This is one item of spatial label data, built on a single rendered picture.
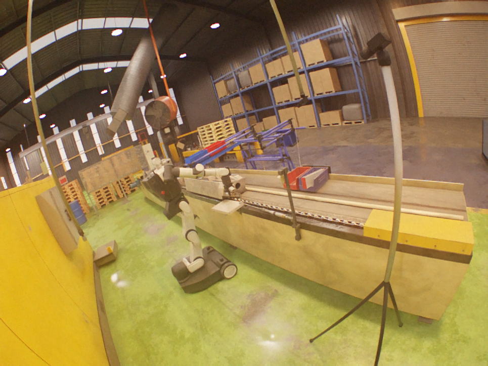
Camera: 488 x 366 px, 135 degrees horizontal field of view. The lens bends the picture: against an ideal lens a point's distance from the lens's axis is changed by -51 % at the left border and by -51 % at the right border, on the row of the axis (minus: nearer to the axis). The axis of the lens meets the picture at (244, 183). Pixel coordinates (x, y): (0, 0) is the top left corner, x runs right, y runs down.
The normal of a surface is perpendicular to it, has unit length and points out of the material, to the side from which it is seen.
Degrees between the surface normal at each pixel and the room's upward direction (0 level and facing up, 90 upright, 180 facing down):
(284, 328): 0
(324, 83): 90
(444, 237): 0
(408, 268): 90
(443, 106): 90
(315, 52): 90
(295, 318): 0
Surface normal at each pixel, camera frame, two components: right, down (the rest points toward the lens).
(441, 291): -0.72, 0.41
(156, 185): 0.69, 0.00
